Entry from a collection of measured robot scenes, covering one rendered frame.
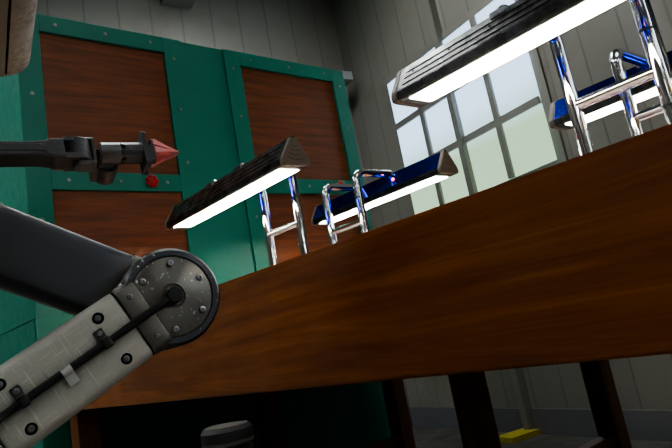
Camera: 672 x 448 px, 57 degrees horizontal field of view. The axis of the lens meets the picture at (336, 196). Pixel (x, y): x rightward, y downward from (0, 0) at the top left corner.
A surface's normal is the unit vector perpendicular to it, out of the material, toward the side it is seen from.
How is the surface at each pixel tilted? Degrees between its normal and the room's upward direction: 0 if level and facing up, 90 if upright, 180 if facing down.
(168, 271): 89
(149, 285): 89
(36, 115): 90
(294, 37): 90
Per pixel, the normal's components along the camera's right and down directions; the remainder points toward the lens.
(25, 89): 0.63, -0.28
